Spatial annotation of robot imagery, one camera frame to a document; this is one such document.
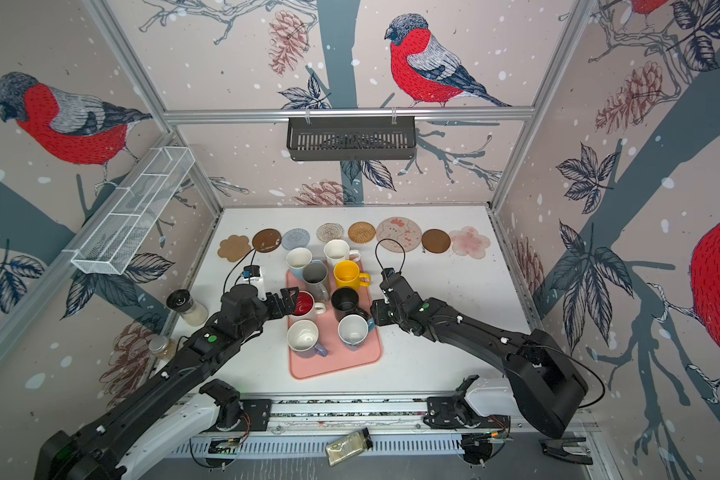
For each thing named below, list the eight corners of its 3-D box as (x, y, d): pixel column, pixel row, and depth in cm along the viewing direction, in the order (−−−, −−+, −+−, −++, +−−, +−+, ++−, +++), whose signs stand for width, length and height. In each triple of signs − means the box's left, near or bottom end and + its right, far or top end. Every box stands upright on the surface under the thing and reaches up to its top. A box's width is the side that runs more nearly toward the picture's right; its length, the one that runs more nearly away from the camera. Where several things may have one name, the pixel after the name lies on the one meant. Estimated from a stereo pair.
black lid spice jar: (184, 326, 92) (161, 307, 82) (191, 309, 96) (170, 289, 86) (204, 326, 92) (184, 307, 82) (211, 309, 96) (192, 289, 86)
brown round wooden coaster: (423, 253, 109) (423, 250, 108) (419, 231, 116) (420, 228, 115) (451, 253, 109) (452, 250, 108) (446, 231, 116) (447, 228, 115)
